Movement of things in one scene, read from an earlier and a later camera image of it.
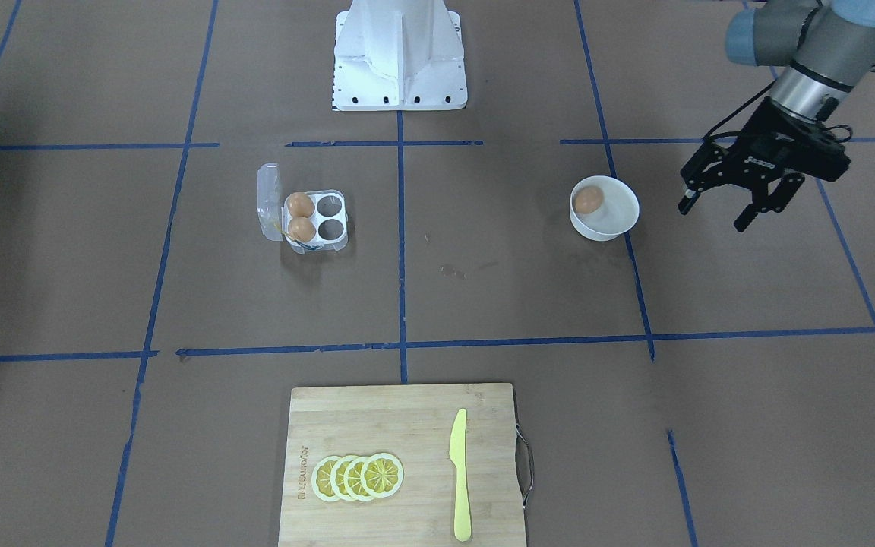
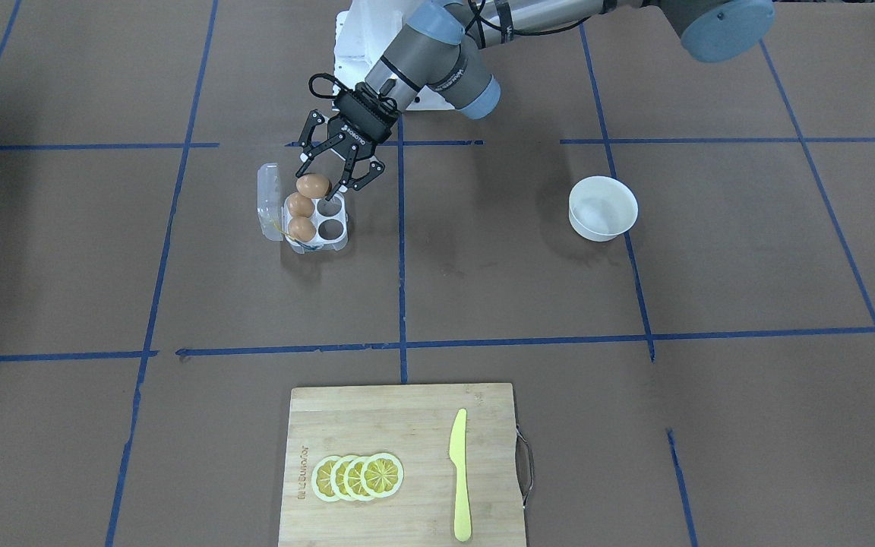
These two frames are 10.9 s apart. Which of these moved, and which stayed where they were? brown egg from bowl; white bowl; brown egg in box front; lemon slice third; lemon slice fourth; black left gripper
Moved: black left gripper; brown egg from bowl
Stayed: lemon slice fourth; white bowl; lemon slice third; brown egg in box front
